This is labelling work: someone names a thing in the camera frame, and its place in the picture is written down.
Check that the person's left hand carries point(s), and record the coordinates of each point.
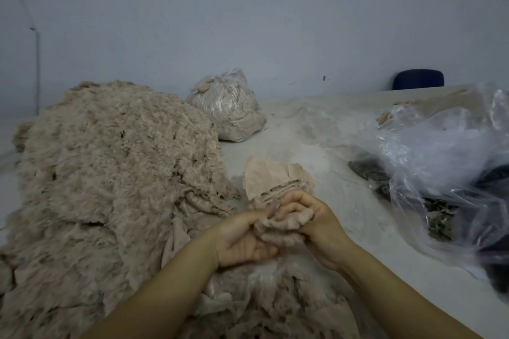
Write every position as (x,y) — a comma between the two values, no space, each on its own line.
(238,241)

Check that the person's right hand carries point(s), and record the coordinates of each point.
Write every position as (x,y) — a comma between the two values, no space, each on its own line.
(318,230)

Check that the beige fabric piece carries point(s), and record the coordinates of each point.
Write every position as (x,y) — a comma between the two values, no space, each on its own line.
(285,222)

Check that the stack of sorted beige pieces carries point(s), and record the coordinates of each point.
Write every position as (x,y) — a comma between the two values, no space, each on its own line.
(274,180)

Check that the beige scrap strips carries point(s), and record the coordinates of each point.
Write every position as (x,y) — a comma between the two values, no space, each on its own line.
(270,303)

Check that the large pile beige fabric scraps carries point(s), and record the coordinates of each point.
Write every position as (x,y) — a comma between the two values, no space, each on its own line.
(111,192)

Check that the person's left forearm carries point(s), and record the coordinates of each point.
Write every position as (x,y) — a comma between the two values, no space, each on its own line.
(155,303)

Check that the person's right forearm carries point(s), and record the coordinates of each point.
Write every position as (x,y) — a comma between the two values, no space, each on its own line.
(405,303)

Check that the beige fur pile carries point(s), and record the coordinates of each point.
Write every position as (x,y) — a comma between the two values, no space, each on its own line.
(390,116)

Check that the clear bag of beige scraps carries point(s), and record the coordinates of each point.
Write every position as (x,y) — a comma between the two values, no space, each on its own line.
(229,106)

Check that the large clear plastic bag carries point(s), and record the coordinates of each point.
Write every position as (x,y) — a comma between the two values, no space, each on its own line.
(441,164)

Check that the blue chair back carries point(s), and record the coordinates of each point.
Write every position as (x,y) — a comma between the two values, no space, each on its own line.
(417,79)

